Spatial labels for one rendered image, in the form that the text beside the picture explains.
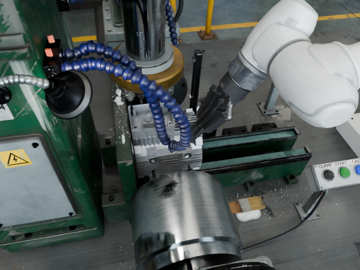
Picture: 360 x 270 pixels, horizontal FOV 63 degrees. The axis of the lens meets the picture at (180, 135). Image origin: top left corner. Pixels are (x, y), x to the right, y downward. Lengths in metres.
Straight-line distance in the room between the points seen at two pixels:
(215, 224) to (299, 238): 0.50
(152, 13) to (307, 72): 0.31
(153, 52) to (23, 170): 0.37
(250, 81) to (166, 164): 0.35
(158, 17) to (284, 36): 0.25
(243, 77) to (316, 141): 0.74
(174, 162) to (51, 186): 0.34
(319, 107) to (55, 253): 0.85
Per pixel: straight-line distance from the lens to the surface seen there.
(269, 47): 0.65
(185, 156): 0.86
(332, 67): 0.58
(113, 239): 1.03
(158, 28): 0.65
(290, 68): 0.59
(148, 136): 0.83
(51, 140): 0.63
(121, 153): 0.76
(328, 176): 0.92
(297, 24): 0.67
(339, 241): 1.16
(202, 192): 0.68
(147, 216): 0.68
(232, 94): 0.73
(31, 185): 0.76
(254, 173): 1.10
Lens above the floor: 1.74
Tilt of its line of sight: 49 degrees down
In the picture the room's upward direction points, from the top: 3 degrees clockwise
